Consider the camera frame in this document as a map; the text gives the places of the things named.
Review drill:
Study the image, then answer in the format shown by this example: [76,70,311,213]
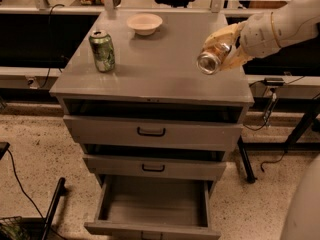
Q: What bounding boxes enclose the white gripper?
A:
[203,12,280,70]

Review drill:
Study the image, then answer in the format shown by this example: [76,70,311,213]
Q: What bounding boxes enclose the black floor cable left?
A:
[6,148,46,220]

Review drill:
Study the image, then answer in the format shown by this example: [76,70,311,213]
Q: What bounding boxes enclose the grey top drawer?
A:
[63,115,242,151]

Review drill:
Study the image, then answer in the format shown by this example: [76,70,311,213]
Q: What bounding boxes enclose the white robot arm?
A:
[197,0,320,240]

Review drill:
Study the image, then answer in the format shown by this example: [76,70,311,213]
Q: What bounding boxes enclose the green soda can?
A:
[89,30,115,72]

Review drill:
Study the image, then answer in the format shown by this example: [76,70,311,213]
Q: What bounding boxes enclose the black table leg right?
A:
[238,96,320,183]

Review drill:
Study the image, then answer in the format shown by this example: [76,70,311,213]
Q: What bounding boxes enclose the black stand leg left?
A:
[41,177,66,240]

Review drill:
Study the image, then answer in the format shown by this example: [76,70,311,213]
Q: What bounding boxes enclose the grey drawer cabinet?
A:
[49,9,255,240]

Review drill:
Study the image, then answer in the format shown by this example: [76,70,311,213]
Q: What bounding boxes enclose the grey middle drawer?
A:
[83,155,226,181]

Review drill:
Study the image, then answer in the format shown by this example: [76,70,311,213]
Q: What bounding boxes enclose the white paper bowl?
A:
[127,13,163,36]

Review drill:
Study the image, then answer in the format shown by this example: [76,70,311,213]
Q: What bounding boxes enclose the black wire basket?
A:
[0,216,30,240]

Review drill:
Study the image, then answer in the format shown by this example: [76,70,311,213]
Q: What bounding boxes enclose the grey open bottom drawer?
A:
[84,176,221,240]

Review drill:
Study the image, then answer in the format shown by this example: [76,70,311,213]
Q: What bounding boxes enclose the black power adapter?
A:
[263,78,285,86]

